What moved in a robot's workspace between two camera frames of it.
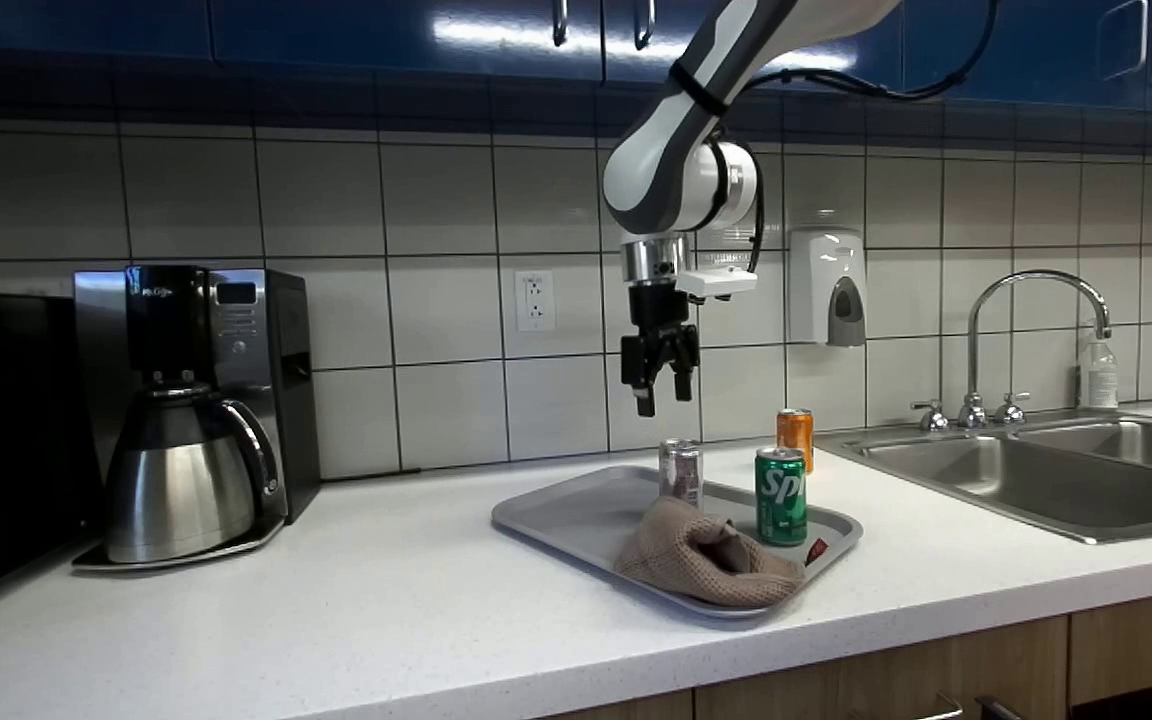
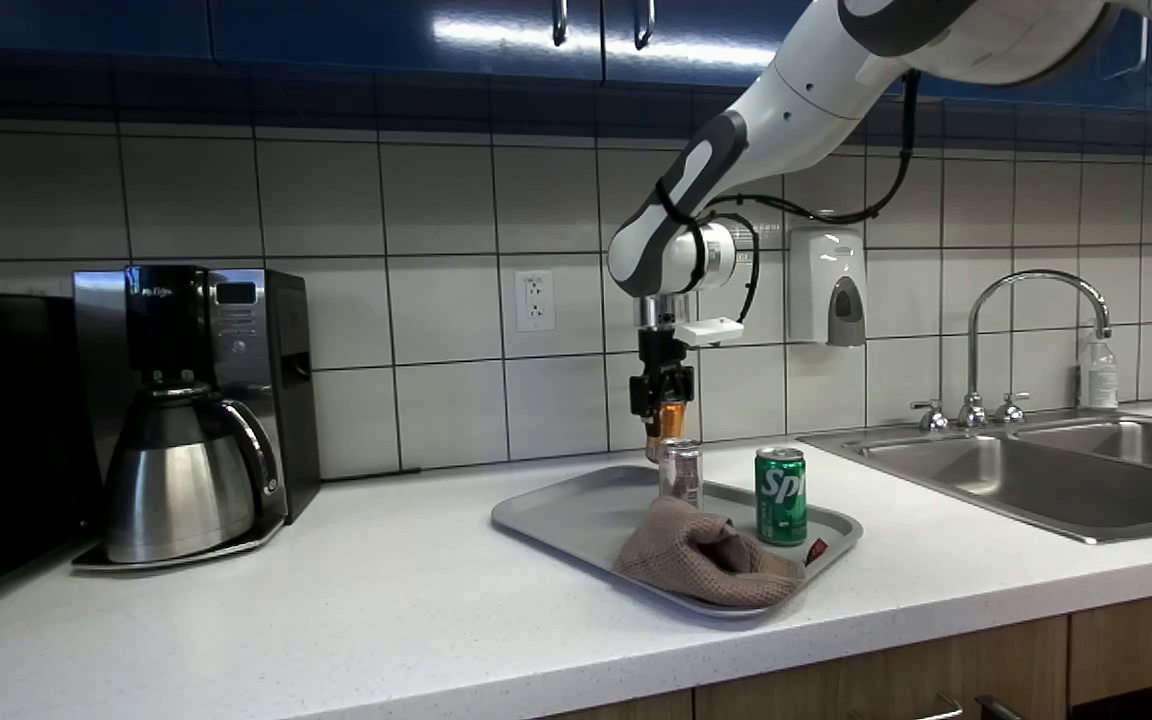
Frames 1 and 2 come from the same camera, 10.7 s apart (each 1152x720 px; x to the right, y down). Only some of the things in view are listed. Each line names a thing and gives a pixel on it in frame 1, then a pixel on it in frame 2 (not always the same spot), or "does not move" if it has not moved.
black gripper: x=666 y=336 does not move
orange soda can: x=796 y=434 → x=673 y=416
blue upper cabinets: x=539 y=65 does not move
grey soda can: x=680 y=470 does not move
